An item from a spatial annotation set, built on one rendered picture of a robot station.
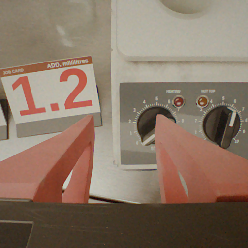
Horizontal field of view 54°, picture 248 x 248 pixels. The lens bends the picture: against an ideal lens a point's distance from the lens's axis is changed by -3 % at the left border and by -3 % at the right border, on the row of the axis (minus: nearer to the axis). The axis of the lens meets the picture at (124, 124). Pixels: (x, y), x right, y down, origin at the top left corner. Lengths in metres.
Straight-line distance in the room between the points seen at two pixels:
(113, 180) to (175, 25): 0.15
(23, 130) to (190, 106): 0.17
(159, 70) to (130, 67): 0.02
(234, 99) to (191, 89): 0.04
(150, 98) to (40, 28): 0.17
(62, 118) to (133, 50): 0.11
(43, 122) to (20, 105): 0.03
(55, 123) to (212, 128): 0.15
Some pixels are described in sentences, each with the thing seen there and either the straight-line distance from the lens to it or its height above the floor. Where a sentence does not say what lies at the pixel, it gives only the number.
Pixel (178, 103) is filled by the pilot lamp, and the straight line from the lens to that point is 0.21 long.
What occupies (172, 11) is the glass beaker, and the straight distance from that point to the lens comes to 0.21.
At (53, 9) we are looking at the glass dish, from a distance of 0.32.
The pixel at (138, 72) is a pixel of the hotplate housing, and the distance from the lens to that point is 0.20.
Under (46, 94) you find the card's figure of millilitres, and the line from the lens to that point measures 0.26.
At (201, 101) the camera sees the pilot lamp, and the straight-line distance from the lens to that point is 0.21.
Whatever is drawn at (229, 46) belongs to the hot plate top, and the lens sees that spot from 0.21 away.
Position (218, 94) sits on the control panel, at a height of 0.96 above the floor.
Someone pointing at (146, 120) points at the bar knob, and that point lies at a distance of 0.21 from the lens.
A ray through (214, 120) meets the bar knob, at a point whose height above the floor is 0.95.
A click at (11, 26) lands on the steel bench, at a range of 0.34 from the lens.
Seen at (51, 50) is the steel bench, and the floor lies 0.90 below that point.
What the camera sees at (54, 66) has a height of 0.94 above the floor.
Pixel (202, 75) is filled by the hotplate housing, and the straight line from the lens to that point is 0.21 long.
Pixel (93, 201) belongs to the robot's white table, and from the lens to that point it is 0.26.
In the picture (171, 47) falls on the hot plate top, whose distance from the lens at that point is 0.20.
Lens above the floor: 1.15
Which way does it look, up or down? 76 degrees down
